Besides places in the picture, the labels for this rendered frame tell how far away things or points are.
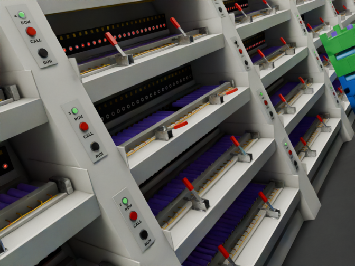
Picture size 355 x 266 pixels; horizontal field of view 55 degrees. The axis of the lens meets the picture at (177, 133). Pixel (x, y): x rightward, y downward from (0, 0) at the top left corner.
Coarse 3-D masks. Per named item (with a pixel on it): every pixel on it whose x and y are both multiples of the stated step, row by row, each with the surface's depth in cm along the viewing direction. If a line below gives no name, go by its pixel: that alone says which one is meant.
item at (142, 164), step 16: (192, 80) 121; (208, 80) 122; (224, 80) 117; (240, 80) 115; (160, 96) 107; (224, 96) 108; (240, 96) 109; (128, 112) 96; (208, 112) 96; (224, 112) 101; (192, 128) 87; (208, 128) 94; (160, 144) 80; (176, 144) 82; (128, 160) 74; (144, 160) 73; (160, 160) 77; (144, 176) 73
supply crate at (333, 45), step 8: (352, 24) 128; (344, 32) 113; (352, 32) 111; (328, 40) 116; (336, 40) 115; (344, 40) 114; (352, 40) 112; (328, 48) 118; (336, 48) 116; (344, 48) 115
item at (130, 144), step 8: (216, 88) 110; (224, 88) 112; (232, 88) 113; (192, 104) 97; (200, 104) 100; (176, 112) 93; (184, 112) 94; (168, 120) 88; (176, 120) 91; (152, 128) 84; (136, 136) 80; (144, 136) 81; (152, 136) 83; (128, 144) 77; (136, 144) 79
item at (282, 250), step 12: (336, 144) 166; (324, 156) 155; (324, 168) 148; (312, 180) 137; (300, 216) 121; (288, 228) 113; (288, 240) 111; (276, 252) 104; (264, 264) 100; (276, 264) 103
